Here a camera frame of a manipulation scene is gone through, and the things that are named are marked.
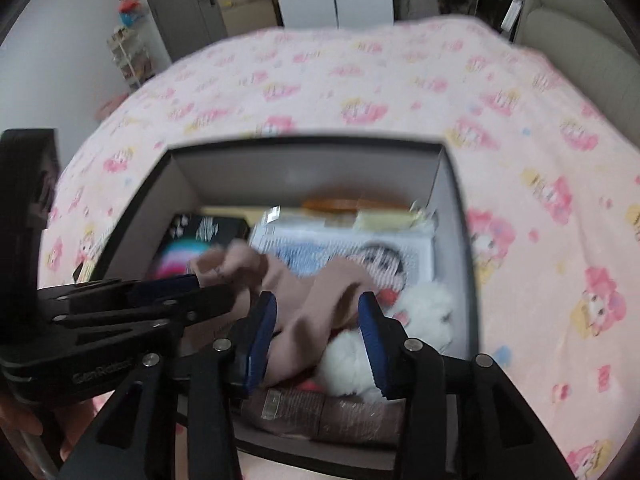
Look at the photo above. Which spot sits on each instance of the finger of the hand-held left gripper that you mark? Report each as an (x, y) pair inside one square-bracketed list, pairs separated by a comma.
[(170, 286), (200, 302)]

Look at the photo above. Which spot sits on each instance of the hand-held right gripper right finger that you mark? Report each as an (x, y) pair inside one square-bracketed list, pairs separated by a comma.
[(372, 347)]

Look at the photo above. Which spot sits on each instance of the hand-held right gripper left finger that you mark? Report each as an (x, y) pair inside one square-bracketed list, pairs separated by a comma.
[(260, 342)]

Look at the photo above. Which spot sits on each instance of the white plush toy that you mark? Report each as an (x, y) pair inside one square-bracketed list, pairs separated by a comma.
[(345, 360)]

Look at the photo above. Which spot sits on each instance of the beige cloth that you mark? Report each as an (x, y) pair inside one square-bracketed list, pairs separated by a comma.
[(310, 310)]

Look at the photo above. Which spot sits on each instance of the mauve snack packet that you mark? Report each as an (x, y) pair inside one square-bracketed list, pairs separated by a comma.
[(300, 410)]

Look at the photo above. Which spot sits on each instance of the black cardboard box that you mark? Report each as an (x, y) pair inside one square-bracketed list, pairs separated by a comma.
[(300, 170)]

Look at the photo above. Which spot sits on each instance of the person's left hand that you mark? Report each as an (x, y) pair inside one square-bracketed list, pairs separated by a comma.
[(20, 415)]

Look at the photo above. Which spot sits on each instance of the colourful striped ball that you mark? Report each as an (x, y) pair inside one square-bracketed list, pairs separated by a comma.
[(177, 257)]

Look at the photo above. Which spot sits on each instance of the black printed card box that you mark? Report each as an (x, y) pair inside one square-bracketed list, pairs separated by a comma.
[(210, 230)]

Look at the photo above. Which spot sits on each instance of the yellow packet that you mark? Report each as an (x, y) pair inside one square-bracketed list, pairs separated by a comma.
[(385, 220)]

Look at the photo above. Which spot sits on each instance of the pink slipper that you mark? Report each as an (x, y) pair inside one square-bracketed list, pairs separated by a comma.
[(107, 109)]

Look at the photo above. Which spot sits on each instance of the white storage rack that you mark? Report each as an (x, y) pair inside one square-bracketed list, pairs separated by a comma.
[(132, 60)]

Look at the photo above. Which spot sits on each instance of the pink cartoon printed blanket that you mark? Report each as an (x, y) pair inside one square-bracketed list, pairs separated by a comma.
[(400, 85)]

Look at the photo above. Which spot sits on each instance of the red and blue toy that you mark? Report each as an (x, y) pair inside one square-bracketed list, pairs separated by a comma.
[(129, 10)]

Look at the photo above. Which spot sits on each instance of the grey cabinet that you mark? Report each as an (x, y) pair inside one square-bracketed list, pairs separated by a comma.
[(175, 5)]

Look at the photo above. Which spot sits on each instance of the brown cardboard carton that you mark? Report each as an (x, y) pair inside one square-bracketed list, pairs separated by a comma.
[(250, 7)]

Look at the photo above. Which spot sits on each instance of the beige sofa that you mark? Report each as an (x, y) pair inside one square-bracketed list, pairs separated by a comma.
[(575, 30)]

